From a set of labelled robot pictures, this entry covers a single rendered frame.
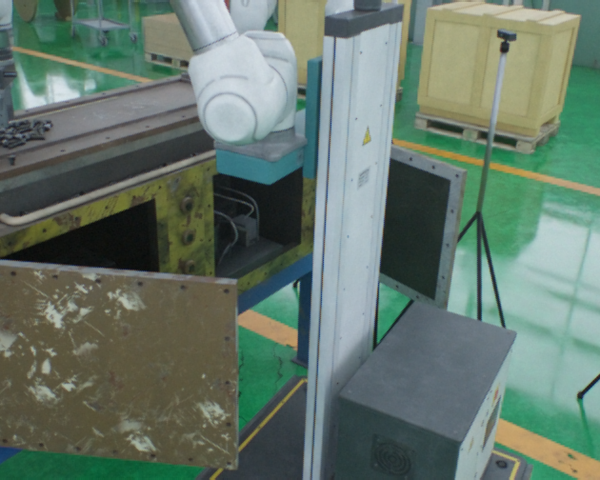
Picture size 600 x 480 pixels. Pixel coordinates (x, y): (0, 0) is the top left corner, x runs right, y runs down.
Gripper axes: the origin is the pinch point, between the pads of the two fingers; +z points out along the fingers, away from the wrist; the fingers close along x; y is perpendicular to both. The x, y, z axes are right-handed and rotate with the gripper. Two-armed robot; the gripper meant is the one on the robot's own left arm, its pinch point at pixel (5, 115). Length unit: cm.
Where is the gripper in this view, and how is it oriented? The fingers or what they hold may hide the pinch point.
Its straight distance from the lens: 194.4
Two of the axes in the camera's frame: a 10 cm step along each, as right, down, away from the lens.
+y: 9.9, -0.3, 1.5
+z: -0.4, 9.0, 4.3
